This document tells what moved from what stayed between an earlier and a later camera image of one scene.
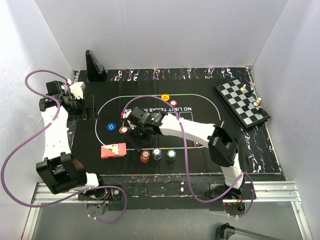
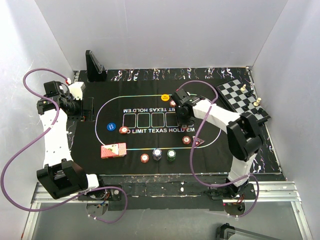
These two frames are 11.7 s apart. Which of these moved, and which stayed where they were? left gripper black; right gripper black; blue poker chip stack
Moved: right gripper black
Stayed: left gripper black; blue poker chip stack
